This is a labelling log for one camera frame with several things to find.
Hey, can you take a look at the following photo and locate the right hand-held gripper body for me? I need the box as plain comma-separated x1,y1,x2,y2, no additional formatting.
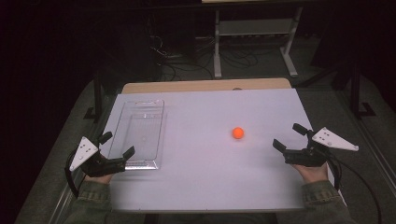
283,126,360,167

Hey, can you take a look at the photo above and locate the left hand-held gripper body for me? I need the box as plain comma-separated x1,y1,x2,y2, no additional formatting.
68,136,127,178

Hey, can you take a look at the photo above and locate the clear plastic tray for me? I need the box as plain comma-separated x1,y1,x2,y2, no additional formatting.
107,99,166,171

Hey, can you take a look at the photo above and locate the orange ball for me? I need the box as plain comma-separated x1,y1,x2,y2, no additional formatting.
232,126,245,140

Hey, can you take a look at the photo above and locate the person's left hand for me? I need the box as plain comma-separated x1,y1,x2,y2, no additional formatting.
83,155,114,185

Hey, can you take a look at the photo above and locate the person's right hand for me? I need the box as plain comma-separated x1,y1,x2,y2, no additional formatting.
292,161,330,185

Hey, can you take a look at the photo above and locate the black metal stand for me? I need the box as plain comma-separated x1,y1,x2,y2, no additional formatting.
83,71,105,123
349,59,377,119

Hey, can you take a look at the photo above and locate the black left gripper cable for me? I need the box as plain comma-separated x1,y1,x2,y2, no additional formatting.
64,150,80,199

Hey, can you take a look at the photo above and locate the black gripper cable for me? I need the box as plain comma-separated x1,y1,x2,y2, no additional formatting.
64,150,80,199
323,151,383,224

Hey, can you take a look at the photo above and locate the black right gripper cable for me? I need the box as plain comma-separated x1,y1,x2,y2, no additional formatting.
323,151,383,224

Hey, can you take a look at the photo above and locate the aluminium rail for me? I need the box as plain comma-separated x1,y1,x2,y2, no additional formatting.
354,118,396,191

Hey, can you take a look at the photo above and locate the tangle of black floor cables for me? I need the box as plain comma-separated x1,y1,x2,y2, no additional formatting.
148,34,260,82

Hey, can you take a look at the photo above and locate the white metal desk frame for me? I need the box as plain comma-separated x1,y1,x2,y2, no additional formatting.
213,6,304,79

